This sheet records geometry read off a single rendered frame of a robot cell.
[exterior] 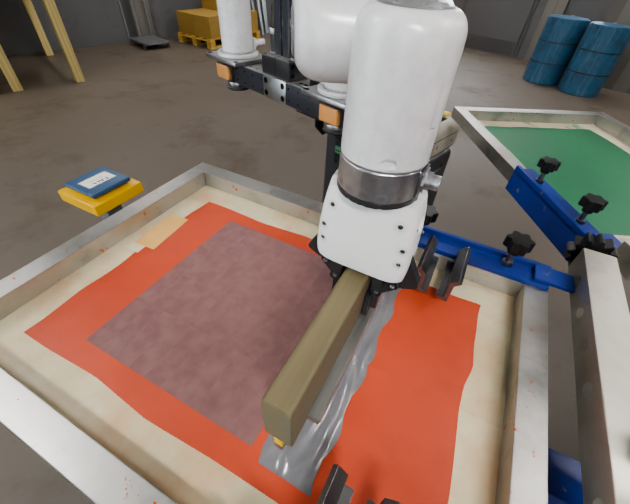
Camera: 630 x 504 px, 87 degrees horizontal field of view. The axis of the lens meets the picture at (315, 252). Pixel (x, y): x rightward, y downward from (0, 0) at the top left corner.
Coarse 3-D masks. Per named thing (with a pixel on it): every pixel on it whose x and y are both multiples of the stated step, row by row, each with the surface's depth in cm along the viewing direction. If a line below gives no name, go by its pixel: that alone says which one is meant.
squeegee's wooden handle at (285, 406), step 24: (336, 288) 35; (360, 288) 36; (336, 312) 33; (360, 312) 40; (312, 336) 31; (336, 336) 32; (288, 360) 29; (312, 360) 29; (288, 384) 28; (312, 384) 29; (264, 408) 27; (288, 408) 26; (288, 432) 28
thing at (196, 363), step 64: (64, 320) 52; (128, 320) 52; (192, 320) 53; (256, 320) 54; (128, 384) 45; (192, 384) 45; (256, 384) 46; (384, 384) 47; (256, 448) 40; (384, 448) 41; (448, 448) 41
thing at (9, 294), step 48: (192, 192) 79; (240, 192) 78; (288, 192) 75; (96, 240) 61; (0, 288) 51; (48, 288) 56; (528, 288) 57; (528, 336) 50; (0, 384) 41; (528, 384) 44; (48, 432) 37; (528, 432) 40; (96, 480) 34; (144, 480) 34; (528, 480) 36
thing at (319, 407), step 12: (372, 312) 41; (360, 324) 40; (360, 336) 39; (348, 348) 37; (336, 360) 36; (348, 360) 36; (336, 372) 35; (324, 384) 34; (336, 384) 34; (324, 396) 33; (312, 408) 33; (324, 408) 33; (312, 420) 32
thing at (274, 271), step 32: (192, 224) 71; (224, 224) 71; (256, 224) 72; (160, 256) 63; (192, 256) 64; (224, 256) 64; (256, 256) 64; (288, 256) 65; (320, 256) 65; (224, 288) 58; (256, 288) 58; (288, 288) 59; (320, 288) 59; (288, 320) 54; (416, 320) 55; (448, 320) 55; (384, 352) 50; (416, 352) 51; (448, 352) 51; (416, 384) 47; (448, 384) 47
